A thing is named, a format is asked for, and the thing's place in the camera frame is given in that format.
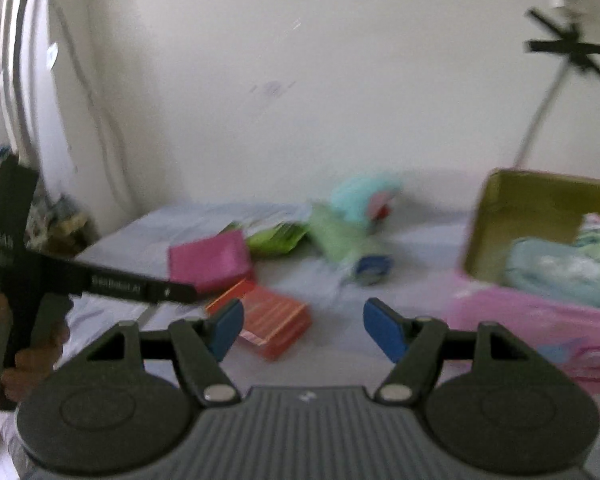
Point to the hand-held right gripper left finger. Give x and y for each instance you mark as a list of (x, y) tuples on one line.
[(227, 327)]

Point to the narrow green box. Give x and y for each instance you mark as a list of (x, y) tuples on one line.
[(275, 240)]

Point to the black tape cross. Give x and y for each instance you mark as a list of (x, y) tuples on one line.
[(570, 47)]

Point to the person's left hand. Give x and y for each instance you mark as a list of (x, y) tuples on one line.
[(32, 365)]

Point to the pink packet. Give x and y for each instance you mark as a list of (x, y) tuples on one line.
[(210, 260)]

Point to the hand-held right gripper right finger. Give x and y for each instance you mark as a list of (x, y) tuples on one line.
[(382, 330)]

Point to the orange striped box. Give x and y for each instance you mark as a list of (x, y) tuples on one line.
[(275, 320)]

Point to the white window frame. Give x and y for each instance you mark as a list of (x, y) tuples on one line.
[(17, 60)]

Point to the large green box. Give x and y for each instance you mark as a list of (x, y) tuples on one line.
[(342, 235)]

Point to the pink biscuit tin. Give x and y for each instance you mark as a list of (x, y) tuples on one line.
[(510, 320)]

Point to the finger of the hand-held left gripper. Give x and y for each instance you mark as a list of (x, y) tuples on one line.
[(120, 282)]

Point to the teal plush toy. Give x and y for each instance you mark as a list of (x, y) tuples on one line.
[(362, 200)]

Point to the pile of clutter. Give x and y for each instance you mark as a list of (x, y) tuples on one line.
[(60, 220)]

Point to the light teal packet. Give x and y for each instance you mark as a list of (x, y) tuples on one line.
[(555, 270)]

